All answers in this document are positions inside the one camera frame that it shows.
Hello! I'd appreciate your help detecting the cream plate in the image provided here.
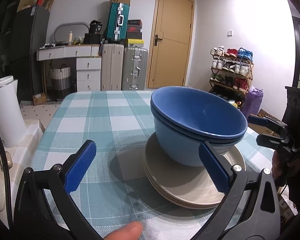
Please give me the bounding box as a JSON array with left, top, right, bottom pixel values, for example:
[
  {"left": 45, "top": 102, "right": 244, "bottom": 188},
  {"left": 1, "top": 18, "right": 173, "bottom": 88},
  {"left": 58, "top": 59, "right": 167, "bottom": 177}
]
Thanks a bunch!
[
  {"left": 144, "top": 169, "right": 227, "bottom": 209},
  {"left": 143, "top": 132, "right": 246, "bottom": 210},
  {"left": 146, "top": 173, "right": 223, "bottom": 210}
]

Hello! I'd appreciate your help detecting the cream plate front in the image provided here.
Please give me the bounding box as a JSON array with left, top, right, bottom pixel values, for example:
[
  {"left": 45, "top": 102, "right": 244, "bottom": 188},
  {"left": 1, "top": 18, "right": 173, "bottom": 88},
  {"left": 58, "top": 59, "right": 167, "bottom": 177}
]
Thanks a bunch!
[{"left": 143, "top": 132, "right": 246, "bottom": 210}]

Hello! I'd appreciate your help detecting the blue bowl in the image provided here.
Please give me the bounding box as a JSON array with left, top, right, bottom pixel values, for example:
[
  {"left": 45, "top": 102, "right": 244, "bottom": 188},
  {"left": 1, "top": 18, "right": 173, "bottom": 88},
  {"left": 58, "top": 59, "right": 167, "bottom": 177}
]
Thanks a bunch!
[
  {"left": 153, "top": 116, "right": 234, "bottom": 167},
  {"left": 151, "top": 86, "right": 248, "bottom": 140},
  {"left": 151, "top": 106, "right": 244, "bottom": 144}
]

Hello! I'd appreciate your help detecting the blue bowl back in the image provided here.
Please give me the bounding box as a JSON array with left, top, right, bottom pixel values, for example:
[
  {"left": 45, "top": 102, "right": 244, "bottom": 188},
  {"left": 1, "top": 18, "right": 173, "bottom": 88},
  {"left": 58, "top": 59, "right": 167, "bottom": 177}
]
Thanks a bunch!
[{"left": 151, "top": 106, "right": 244, "bottom": 144}]

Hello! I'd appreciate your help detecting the person's right hand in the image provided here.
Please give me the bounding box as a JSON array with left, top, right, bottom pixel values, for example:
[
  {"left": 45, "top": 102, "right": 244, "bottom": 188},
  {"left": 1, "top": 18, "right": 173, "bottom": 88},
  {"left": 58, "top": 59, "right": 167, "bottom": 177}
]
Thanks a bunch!
[{"left": 271, "top": 150, "right": 300, "bottom": 180}]

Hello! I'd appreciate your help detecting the person's left hand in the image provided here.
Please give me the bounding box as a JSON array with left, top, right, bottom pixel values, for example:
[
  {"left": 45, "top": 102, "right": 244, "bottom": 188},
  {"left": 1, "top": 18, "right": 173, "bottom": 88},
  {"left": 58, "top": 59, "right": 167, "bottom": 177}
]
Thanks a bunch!
[{"left": 104, "top": 221, "right": 143, "bottom": 240}]

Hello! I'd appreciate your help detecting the purple rolled mat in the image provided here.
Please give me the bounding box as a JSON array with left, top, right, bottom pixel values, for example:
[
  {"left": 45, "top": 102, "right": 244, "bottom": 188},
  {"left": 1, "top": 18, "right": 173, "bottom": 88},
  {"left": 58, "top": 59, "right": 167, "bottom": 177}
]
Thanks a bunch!
[{"left": 241, "top": 86, "right": 263, "bottom": 119}]

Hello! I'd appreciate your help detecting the wooden shoe rack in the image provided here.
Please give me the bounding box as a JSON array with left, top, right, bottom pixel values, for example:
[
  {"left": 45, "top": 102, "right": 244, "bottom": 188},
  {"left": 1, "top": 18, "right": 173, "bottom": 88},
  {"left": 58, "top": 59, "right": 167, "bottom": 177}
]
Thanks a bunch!
[{"left": 209, "top": 46, "right": 254, "bottom": 109}]

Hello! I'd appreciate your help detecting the teal checked tablecloth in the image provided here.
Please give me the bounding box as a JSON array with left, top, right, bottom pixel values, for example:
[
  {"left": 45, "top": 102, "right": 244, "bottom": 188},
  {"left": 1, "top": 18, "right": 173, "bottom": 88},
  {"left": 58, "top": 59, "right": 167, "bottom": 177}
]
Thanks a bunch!
[{"left": 29, "top": 90, "right": 276, "bottom": 240}]

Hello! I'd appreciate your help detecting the white electric kettle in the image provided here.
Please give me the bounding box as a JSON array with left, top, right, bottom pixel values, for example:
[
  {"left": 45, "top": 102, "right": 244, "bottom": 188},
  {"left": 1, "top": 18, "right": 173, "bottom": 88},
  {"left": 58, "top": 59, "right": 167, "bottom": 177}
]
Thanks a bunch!
[{"left": 0, "top": 75, "right": 27, "bottom": 148}]

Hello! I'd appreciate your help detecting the wooden door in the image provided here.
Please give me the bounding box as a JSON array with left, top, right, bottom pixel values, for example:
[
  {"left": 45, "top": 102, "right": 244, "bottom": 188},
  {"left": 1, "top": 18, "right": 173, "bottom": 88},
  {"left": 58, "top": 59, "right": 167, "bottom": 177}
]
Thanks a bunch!
[{"left": 146, "top": 0, "right": 194, "bottom": 88}]

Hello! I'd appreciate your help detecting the woven laundry basket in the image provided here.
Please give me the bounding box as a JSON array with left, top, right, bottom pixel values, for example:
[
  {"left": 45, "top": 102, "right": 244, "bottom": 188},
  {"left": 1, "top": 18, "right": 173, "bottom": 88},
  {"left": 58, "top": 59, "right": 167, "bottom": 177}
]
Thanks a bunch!
[{"left": 49, "top": 64, "right": 72, "bottom": 100}]

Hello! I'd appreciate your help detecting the silver suitcase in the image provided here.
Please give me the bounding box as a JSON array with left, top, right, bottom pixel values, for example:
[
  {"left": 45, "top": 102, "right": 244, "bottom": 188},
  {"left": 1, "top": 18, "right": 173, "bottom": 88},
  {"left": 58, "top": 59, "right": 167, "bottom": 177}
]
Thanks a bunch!
[{"left": 121, "top": 47, "right": 148, "bottom": 90}]

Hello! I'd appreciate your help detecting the white drawer desk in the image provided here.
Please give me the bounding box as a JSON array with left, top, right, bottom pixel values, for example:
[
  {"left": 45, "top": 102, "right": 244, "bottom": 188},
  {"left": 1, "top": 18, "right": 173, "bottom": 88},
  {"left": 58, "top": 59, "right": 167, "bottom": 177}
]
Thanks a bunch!
[{"left": 37, "top": 44, "right": 101, "bottom": 92}]

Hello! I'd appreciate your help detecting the stack of shoe boxes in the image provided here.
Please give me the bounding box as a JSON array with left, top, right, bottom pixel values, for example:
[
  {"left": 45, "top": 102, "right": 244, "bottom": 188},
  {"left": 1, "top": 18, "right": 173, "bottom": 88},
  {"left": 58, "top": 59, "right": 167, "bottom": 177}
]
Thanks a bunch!
[{"left": 126, "top": 20, "right": 144, "bottom": 48}]

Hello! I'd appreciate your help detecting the beige suitcase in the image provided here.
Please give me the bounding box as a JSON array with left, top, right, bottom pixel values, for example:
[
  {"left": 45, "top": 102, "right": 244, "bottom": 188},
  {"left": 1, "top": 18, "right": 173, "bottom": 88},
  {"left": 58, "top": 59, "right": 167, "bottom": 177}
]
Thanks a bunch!
[{"left": 101, "top": 44, "right": 124, "bottom": 90}]

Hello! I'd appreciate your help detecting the teal suitcase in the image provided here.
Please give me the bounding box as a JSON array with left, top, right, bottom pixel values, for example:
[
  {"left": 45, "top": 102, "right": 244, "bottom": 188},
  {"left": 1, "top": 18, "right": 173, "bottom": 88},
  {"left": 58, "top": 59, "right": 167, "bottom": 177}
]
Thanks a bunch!
[{"left": 105, "top": 3, "right": 130, "bottom": 42}]

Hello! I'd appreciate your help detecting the oval mirror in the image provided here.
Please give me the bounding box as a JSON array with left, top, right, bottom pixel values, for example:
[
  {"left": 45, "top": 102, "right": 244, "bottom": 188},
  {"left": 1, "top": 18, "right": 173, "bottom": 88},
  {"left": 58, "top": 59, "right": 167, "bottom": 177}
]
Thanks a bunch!
[{"left": 52, "top": 22, "right": 89, "bottom": 43}]

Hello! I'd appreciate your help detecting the black refrigerator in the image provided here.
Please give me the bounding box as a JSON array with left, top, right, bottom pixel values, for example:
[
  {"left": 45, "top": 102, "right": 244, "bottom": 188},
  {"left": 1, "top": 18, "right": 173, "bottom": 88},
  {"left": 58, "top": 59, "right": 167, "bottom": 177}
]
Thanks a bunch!
[{"left": 10, "top": 5, "right": 50, "bottom": 101}]

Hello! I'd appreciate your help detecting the black cable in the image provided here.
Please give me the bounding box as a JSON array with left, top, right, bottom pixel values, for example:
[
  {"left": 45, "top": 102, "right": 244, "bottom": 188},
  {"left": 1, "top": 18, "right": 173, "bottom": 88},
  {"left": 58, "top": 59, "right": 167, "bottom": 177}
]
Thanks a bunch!
[{"left": 0, "top": 117, "right": 15, "bottom": 230}]

